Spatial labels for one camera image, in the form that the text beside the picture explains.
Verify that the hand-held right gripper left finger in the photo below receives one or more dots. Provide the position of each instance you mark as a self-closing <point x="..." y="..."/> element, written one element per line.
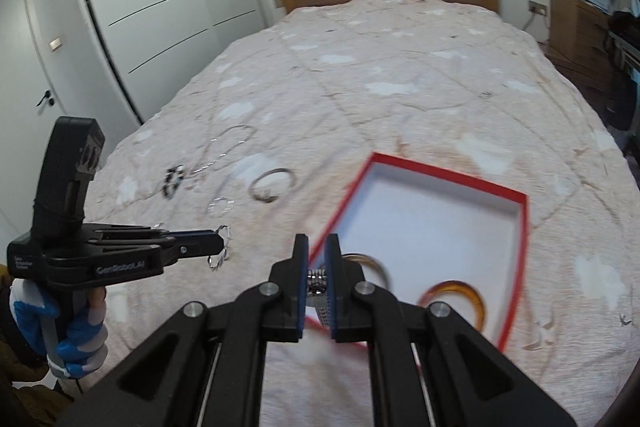
<point x="300" y="292"/>

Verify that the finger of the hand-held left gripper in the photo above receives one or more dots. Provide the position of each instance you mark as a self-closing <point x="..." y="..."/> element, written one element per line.
<point x="195" y="233"/>
<point x="197" y="249"/>

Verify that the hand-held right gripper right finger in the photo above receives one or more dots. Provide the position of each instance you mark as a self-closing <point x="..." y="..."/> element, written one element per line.
<point x="332" y="297"/>

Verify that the dark bangle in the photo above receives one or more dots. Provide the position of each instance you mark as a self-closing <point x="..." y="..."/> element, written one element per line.
<point x="384" y="273"/>

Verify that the silver bangle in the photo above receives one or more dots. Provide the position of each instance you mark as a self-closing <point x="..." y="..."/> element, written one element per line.
<point x="260" y="198"/>

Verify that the red-rimmed cardboard box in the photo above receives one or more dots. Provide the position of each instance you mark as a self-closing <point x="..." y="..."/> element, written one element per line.
<point x="430" y="227"/>

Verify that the amber bangle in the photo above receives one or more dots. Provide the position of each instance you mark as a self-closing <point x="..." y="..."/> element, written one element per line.
<point x="477" y="297"/>

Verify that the person's left hand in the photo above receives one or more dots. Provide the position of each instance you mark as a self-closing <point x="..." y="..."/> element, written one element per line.
<point x="80" y="337"/>

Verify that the white door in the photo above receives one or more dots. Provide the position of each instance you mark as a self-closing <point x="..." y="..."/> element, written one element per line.
<point x="30" y="132"/>

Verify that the beige cloud-print blanket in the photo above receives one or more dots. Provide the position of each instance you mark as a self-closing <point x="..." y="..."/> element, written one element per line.
<point x="375" y="107"/>

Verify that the white wardrobe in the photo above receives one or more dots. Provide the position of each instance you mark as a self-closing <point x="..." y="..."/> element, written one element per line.
<point x="165" y="7"/>

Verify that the wooden nightstand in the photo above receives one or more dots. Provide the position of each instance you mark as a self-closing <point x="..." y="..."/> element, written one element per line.
<point x="575" y="37"/>

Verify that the black bag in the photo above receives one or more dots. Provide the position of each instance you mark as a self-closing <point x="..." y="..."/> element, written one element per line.
<point x="622" y="72"/>

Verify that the wall light switch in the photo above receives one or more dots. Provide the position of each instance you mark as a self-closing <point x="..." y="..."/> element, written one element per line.
<point x="56" y="43"/>

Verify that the wall socket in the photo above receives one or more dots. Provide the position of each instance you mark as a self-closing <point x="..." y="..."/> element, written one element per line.
<point x="538" y="7"/>

